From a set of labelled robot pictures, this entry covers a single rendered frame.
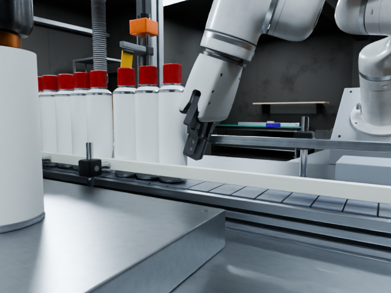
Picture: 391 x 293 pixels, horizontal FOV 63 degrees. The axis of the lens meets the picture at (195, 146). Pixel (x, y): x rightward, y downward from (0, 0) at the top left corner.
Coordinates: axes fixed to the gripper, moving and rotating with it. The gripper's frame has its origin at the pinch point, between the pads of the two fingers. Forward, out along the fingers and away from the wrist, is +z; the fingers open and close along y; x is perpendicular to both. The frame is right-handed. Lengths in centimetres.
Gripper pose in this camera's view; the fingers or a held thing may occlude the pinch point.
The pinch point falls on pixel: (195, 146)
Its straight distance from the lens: 55.3
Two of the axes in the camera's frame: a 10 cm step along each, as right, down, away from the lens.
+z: -2.9, 9.2, 2.8
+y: -5.1, 0.9, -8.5
